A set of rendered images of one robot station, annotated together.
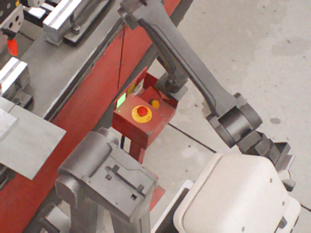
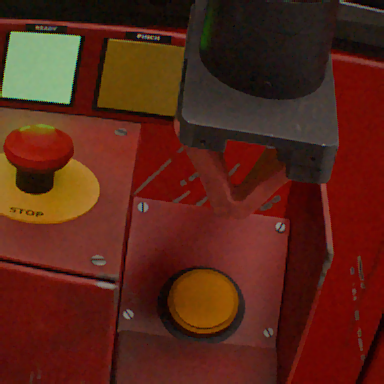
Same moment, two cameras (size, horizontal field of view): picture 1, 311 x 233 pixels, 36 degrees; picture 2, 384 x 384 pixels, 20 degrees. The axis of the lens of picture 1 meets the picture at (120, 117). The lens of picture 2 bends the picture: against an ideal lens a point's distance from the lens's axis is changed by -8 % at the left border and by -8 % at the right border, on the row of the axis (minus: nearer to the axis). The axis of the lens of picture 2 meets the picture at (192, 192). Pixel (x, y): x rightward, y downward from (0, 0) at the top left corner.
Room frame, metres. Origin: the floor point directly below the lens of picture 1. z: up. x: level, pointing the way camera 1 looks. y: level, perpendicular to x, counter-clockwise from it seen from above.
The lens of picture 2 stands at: (0.70, -0.53, 1.08)
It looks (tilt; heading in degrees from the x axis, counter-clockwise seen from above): 30 degrees down; 56
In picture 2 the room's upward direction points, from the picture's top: 10 degrees clockwise
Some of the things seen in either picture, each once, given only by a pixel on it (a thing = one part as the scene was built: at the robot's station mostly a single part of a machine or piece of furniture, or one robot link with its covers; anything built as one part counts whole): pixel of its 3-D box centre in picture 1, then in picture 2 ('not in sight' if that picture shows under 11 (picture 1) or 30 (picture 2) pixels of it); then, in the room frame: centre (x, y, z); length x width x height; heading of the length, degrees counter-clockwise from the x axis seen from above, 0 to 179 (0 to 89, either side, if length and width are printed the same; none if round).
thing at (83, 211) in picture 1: (87, 209); not in sight; (0.31, 0.04, 1.40); 0.11 x 0.06 x 0.43; 152
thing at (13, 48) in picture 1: (10, 42); not in sight; (0.83, 0.33, 1.20); 0.04 x 0.02 x 0.10; 67
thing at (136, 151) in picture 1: (136, 152); not in sight; (0.96, -0.09, 0.39); 0.05 x 0.05 x 0.54; 60
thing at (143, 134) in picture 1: (146, 108); (115, 238); (0.96, -0.09, 0.75); 0.20 x 0.16 x 0.18; 150
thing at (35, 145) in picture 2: (142, 112); (35, 165); (0.91, -0.07, 0.79); 0.04 x 0.04 x 0.04
